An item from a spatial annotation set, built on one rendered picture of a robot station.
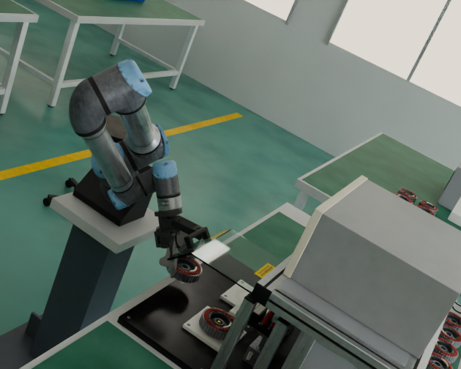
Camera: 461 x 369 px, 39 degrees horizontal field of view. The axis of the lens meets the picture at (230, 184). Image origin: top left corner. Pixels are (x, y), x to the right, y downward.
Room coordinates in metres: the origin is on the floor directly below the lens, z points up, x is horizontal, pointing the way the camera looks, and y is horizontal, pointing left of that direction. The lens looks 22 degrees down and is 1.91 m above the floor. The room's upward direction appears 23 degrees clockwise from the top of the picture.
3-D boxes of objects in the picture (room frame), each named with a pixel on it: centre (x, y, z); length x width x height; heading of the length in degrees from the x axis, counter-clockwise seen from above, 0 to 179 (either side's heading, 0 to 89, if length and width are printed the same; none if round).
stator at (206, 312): (1.65, -0.13, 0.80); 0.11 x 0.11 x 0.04
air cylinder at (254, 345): (1.60, -0.27, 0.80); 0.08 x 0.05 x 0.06; 161
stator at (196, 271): (1.81, 0.03, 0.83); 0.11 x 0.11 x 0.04
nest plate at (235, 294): (1.88, -0.21, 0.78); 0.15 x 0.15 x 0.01; 71
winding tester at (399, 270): (1.65, -0.47, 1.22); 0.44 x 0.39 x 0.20; 161
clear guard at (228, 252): (1.58, -0.12, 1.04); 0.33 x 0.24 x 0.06; 71
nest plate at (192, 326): (1.65, -0.13, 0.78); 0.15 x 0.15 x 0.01; 71
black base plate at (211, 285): (1.76, -0.18, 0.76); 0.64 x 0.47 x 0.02; 161
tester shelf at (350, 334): (1.66, -0.47, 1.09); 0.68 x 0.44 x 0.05; 161
